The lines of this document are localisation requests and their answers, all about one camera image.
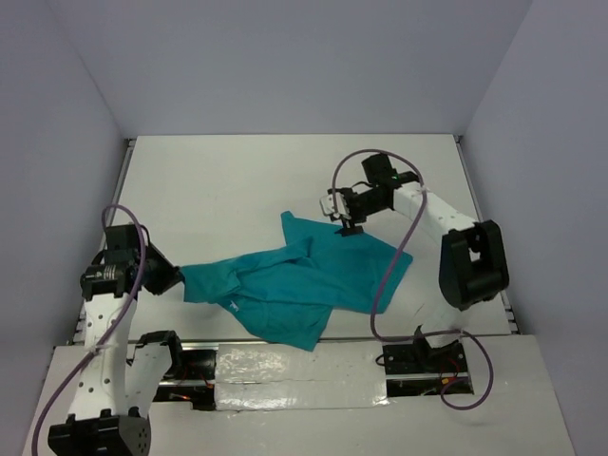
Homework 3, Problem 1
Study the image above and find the teal t shirt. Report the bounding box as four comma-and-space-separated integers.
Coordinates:
181, 211, 413, 345

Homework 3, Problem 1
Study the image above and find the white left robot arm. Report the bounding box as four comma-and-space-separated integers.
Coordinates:
47, 224, 186, 455

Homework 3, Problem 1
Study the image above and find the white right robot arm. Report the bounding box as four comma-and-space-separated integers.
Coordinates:
326, 148, 510, 371

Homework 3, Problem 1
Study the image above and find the white foam cover block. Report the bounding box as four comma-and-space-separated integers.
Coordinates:
214, 341, 389, 411

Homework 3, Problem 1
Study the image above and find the white front cover board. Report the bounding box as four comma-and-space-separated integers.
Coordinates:
18, 334, 590, 456

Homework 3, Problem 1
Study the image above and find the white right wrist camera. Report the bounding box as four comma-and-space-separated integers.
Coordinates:
319, 191, 350, 221

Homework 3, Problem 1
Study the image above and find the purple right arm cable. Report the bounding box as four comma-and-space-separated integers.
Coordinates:
330, 149, 495, 410

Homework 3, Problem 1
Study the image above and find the silver mounting rail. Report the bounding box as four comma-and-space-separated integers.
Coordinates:
142, 337, 469, 386

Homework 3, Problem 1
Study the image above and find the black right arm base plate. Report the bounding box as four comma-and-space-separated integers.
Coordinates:
375, 339, 467, 375

